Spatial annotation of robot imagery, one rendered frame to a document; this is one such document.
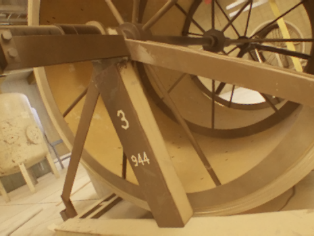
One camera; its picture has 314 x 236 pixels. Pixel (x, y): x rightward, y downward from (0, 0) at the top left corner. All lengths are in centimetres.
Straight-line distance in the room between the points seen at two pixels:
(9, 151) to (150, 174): 452
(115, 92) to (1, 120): 455
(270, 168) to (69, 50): 75
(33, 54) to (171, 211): 66
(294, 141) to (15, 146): 489
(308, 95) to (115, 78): 58
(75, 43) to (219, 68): 41
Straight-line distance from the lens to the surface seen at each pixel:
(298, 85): 66
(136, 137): 81
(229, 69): 69
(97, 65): 92
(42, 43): 65
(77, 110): 169
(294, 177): 91
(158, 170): 81
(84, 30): 80
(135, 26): 99
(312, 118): 83
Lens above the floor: 62
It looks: 4 degrees down
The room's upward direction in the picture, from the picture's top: 23 degrees counter-clockwise
